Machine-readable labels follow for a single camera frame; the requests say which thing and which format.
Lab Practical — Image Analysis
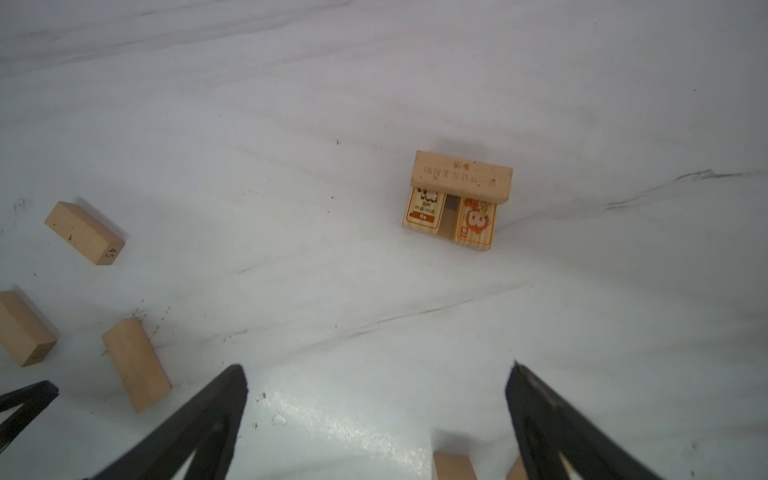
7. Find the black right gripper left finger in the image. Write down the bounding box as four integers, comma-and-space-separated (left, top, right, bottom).
95, 364, 248, 479

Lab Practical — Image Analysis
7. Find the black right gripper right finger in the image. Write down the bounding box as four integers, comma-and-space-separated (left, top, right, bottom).
505, 363, 658, 479

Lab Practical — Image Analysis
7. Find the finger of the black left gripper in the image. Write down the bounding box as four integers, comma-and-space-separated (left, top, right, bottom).
0, 381, 59, 451

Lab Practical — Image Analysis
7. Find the plain wood block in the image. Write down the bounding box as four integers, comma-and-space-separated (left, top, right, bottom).
1, 291, 57, 367
436, 195, 461, 243
102, 317, 172, 413

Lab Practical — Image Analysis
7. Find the wood arch block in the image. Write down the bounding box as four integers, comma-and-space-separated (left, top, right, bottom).
433, 452, 477, 480
506, 457, 528, 480

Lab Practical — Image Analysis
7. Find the printed monkey wood block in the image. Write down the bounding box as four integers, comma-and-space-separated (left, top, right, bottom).
454, 198, 497, 251

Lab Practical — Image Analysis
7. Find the engraved long wood block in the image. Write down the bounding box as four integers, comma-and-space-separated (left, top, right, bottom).
410, 150, 513, 205

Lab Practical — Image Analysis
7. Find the numbered long wood block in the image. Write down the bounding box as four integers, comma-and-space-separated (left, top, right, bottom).
44, 201, 125, 266

